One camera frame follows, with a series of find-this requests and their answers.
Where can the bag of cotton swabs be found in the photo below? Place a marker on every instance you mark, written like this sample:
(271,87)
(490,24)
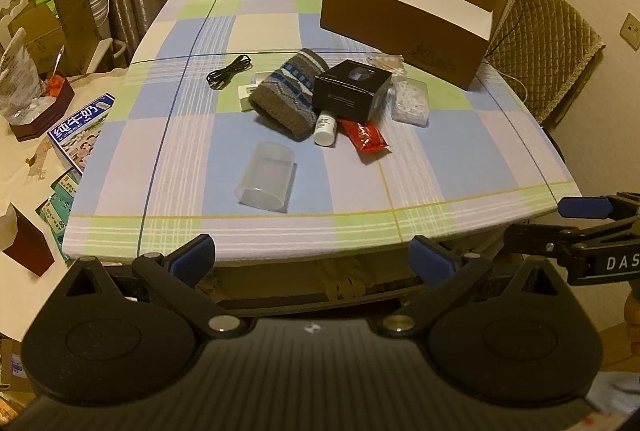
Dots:
(390,62)

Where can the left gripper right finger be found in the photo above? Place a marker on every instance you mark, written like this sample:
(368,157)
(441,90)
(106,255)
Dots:
(449,279)

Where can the crinkled silver plastic bag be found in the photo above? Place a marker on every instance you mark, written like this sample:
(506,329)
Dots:
(20,81)

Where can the small black product box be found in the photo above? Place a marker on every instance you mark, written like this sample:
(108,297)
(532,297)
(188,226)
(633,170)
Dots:
(351,90)

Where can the white charger adapter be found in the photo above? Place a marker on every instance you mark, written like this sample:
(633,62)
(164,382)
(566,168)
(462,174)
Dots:
(246,90)

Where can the checked pastel tablecloth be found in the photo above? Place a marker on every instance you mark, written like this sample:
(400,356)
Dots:
(246,121)

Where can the translucent plastic cup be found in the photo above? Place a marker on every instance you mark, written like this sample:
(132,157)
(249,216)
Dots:
(267,178)

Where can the grey blue knitted beanie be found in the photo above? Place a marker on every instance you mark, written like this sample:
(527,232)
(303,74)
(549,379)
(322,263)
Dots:
(284,98)

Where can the blue milk box lying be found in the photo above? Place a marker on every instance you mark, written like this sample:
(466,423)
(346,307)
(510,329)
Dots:
(75,136)

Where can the bag of white small items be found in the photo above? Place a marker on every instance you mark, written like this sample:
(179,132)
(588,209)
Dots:
(410,104)

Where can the brown paper bag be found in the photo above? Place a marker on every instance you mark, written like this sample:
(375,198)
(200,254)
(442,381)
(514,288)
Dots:
(59,34)

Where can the brown open cardboard box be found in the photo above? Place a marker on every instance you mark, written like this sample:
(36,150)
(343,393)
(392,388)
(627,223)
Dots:
(445,38)

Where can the dark red small box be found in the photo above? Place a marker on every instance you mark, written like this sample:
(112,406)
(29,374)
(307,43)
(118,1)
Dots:
(24,243)

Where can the quilted brown chair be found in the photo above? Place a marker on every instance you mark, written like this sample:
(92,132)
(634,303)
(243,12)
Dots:
(549,52)

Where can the red snack packet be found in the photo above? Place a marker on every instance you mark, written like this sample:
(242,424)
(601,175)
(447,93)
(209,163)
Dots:
(366,138)

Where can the dark red tray with items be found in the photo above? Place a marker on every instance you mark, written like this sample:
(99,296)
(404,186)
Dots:
(46,113)

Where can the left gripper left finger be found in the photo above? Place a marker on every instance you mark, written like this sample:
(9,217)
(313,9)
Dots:
(172,279)

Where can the white pill bottle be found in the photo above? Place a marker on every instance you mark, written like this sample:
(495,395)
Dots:
(325,129)

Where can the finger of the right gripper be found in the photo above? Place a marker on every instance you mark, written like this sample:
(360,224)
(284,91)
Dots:
(541,239)
(604,207)

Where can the person's hand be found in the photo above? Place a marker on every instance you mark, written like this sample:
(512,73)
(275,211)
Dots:
(632,317)

